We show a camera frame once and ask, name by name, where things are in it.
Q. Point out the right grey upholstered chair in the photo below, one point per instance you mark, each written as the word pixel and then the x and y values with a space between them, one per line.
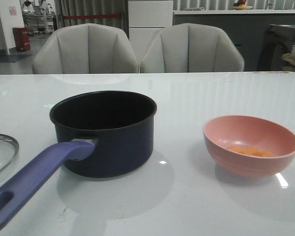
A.
pixel 188 47

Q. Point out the dark blue saucepan purple handle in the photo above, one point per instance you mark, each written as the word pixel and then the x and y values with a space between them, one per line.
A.
pixel 99 134

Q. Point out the fruit plate on counter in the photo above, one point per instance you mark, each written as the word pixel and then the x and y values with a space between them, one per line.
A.
pixel 241 5

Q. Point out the beige cushion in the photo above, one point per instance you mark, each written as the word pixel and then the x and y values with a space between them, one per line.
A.
pixel 289 61

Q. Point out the glass lid blue knob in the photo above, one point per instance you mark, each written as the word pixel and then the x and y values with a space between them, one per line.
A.
pixel 9 148

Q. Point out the white cabinet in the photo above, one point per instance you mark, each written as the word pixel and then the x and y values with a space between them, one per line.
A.
pixel 145 17

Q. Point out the dark appliance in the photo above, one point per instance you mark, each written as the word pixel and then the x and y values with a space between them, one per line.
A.
pixel 278 40

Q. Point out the left grey upholstered chair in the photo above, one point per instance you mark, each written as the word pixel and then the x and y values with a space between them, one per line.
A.
pixel 86 49

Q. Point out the grey upholstered chair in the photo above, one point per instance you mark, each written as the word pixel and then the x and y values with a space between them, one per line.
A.
pixel 188 47
pixel 86 49

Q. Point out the red barrier belt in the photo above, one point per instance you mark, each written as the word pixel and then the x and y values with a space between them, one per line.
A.
pixel 84 17

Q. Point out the red bin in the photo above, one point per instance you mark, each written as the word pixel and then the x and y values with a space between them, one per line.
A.
pixel 21 38

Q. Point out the pink bowl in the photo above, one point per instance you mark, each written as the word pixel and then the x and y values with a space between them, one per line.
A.
pixel 223 132

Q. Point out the orange ham slices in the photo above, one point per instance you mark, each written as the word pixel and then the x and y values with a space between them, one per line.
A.
pixel 251 150

